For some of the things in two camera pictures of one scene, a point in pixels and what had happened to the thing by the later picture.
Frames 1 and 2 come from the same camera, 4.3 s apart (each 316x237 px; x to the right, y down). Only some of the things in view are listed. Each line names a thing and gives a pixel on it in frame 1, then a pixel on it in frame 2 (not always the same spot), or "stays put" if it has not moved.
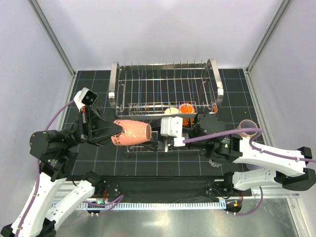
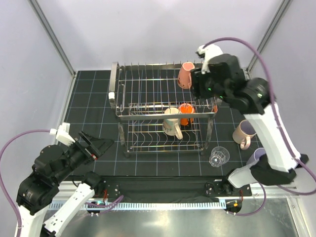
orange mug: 187,108 stays put
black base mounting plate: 172,188 stays put
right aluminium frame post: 276,20 stays put
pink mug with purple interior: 247,124 stays put
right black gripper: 164,144 → 198,79
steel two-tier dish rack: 149,92 stays put
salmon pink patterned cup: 134,132 → 184,79
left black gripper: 93,125 → 98,145
